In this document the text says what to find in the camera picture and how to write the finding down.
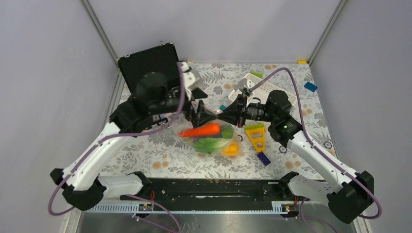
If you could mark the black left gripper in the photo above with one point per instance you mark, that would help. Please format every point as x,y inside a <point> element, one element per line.
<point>202,113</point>

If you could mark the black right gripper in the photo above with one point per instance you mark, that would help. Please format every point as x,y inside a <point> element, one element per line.
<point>235,114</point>

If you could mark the green cucumber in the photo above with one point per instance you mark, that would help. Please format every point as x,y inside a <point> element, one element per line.
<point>227,131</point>

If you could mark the orange carrot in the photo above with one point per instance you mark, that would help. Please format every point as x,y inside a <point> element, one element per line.
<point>205,130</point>

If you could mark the yellow bell pepper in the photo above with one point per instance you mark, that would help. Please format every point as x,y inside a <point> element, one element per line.
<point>232,150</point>

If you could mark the green lettuce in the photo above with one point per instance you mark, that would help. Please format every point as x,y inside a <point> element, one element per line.
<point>210,145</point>

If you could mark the clear zip top bag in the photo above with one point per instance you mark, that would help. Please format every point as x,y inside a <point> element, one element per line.
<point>185,125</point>

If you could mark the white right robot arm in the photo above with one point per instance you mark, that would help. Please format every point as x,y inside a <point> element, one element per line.
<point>346,192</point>

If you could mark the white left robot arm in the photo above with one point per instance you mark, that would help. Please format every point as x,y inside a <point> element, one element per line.
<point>81,183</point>

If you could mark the yellow triangular plastic tool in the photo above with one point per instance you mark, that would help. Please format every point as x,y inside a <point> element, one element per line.
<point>256,134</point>

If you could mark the green plastic piece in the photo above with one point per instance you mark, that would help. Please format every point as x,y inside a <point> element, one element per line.
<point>258,74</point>

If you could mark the blue toy brick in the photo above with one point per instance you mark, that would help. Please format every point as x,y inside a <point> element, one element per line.
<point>310,86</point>

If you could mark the black poker chip case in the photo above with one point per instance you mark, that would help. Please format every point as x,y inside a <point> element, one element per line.
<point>145,64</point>

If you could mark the floral table mat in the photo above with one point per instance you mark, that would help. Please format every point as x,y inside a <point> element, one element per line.
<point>164,155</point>

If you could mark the small yellow corner block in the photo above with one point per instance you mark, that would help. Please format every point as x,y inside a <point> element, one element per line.
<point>302,62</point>

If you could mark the purple toy brick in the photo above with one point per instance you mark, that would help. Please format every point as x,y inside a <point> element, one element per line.
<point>263,158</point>

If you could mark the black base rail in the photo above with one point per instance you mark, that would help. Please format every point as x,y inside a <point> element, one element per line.
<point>206,196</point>

